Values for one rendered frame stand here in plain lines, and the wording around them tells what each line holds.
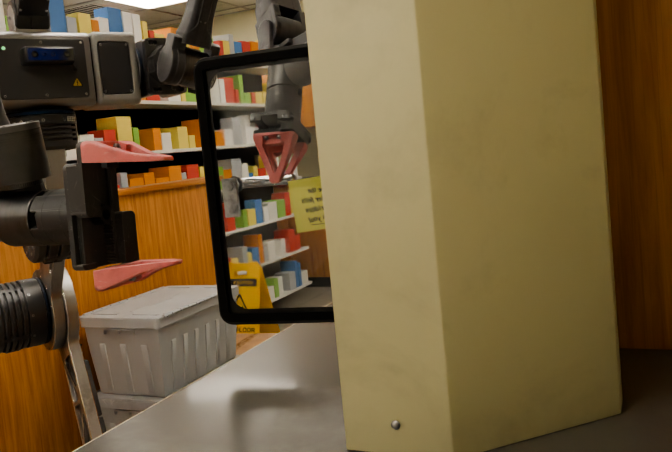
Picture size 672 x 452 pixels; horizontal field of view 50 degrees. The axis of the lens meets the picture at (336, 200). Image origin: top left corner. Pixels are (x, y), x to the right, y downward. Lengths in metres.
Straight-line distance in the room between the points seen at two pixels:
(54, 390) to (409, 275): 2.59
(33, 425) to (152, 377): 0.48
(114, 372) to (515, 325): 2.50
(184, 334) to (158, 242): 0.73
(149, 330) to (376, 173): 2.29
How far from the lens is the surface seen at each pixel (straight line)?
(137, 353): 2.98
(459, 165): 0.67
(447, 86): 0.67
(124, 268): 0.70
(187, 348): 3.04
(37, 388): 3.11
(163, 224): 3.65
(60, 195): 0.75
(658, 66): 1.00
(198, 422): 0.88
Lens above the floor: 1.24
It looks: 4 degrees down
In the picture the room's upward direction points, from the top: 5 degrees counter-clockwise
